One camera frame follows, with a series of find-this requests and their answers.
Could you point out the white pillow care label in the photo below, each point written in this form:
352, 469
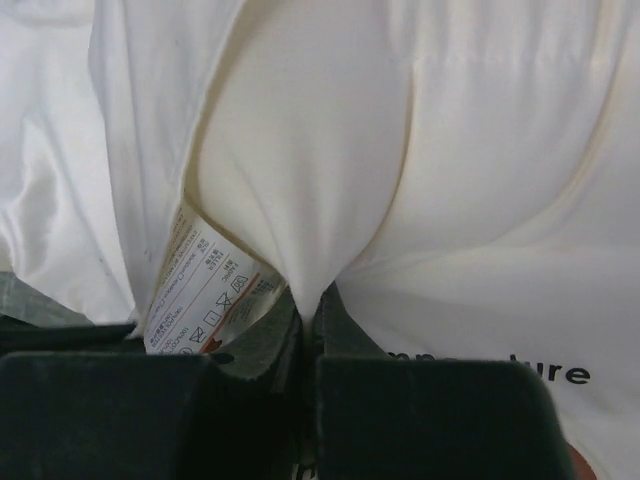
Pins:
210, 291

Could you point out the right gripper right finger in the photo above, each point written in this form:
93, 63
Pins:
378, 417

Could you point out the cream satin pillowcase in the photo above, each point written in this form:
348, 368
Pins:
100, 103

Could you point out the cream pillow with bear print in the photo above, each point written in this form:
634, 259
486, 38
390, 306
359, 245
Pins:
467, 173

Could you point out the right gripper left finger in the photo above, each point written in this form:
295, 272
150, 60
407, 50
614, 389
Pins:
89, 403

